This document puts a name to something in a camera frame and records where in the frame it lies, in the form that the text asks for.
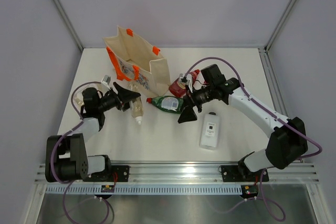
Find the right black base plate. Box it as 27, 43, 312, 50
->
219, 165, 269, 183

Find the green dish soap bottle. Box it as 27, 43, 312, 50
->
146, 95, 183, 114

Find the cream canvas tote bag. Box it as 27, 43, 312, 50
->
103, 26, 171, 97

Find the corner aluminium post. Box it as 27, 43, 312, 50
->
51, 0, 85, 52
264, 0, 298, 52

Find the left small circuit board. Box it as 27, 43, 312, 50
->
101, 185, 115, 193

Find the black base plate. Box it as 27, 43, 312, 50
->
219, 165, 269, 183
83, 165, 130, 183

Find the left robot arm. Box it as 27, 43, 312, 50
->
45, 81, 141, 184

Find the aluminium mounting rail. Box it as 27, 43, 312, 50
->
34, 163, 320, 185

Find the clear liquid soap bottle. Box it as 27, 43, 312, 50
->
128, 81, 144, 125

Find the small circuit board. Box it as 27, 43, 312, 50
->
241, 185, 259, 199
101, 185, 115, 193

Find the red dish soap bottle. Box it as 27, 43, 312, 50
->
169, 69, 200, 98

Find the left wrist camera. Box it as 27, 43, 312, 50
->
101, 75, 111, 90

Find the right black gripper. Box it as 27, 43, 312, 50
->
178, 84, 215, 123

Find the left corner aluminium post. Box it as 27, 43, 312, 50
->
51, 0, 85, 52

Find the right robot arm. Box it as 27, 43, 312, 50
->
178, 64, 308, 180

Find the right corner aluminium post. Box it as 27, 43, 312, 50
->
264, 0, 298, 52

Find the white slotted cable duct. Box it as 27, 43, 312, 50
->
46, 184, 242, 195

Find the white rectangular bottle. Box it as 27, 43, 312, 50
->
199, 112, 221, 150

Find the right small circuit board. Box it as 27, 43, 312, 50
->
241, 185, 259, 199

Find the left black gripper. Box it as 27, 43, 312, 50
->
97, 82, 140, 112

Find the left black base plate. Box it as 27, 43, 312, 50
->
83, 165, 130, 183

